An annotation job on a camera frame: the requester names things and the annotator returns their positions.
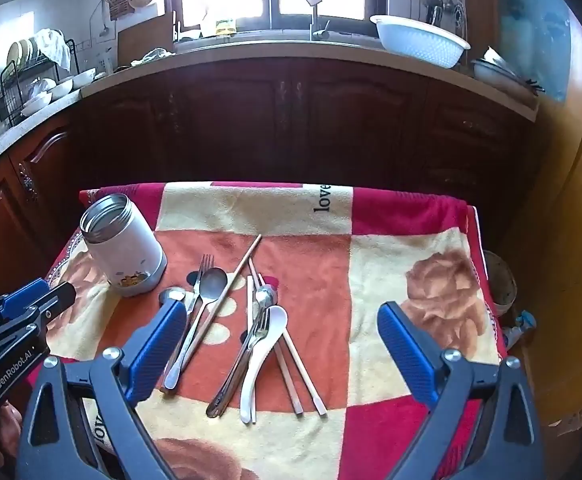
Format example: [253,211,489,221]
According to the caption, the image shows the brown cutting board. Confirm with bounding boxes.
[117,10,176,67]

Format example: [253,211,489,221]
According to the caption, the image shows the hanging metal skimmer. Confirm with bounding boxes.
[452,0,468,38]

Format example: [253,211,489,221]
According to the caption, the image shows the crumpled dish rag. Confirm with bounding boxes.
[130,48,176,67]

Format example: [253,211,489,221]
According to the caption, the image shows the worn round bucket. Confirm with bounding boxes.
[482,250,519,316]

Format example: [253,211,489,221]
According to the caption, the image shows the pair of pale chopsticks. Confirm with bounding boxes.
[248,258,328,417]

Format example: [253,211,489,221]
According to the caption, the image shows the white cloth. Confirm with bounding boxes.
[35,28,73,72]

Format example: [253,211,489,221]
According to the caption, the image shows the pale chopstick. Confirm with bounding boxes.
[245,276,258,423]

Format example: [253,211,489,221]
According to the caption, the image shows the white ceramic spoon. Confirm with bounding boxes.
[240,305,290,424]

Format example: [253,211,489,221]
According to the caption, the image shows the grey stone kitchen countertop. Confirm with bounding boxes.
[0,35,542,181]

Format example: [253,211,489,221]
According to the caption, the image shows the orange wooden door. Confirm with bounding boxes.
[491,50,582,431]

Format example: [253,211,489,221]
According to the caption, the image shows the patterned handle metal fork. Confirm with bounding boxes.
[206,306,272,418]

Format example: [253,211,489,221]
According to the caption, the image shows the metal bowl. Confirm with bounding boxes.
[471,46,546,97]

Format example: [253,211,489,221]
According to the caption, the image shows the white plastic basin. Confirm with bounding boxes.
[370,14,472,70]

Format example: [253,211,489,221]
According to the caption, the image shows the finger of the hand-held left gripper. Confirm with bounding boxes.
[0,278,50,333]
[0,282,78,351]

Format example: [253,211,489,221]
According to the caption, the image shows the red floral printed blanket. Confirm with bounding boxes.
[23,181,506,480]

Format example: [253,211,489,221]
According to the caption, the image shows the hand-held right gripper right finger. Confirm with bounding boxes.
[377,301,542,480]

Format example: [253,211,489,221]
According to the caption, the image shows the large metal spoon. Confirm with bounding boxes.
[173,267,229,376]

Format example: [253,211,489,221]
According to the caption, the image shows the long metal fork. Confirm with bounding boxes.
[164,254,216,391]

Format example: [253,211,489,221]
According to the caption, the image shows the black wire dish rack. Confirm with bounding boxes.
[0,37,82,126]

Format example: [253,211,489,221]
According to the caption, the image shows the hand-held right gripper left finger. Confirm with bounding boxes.
[18,301,188,480]

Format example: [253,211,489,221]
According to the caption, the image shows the brown wooden chopstick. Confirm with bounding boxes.
[161,234,263,393]
[257,273,304,416]

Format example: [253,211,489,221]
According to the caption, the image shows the small metal spoon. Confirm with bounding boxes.
[254,284,278,321]

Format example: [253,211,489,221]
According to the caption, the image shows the metal kitchen faucet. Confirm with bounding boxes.
[267,0,330,42]

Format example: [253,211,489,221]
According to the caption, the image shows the dark wooden kitchen cabinets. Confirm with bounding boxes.
[0,55,539,301]

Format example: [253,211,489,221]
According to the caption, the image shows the white insulated steel jar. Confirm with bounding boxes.
[80,193,168,298]

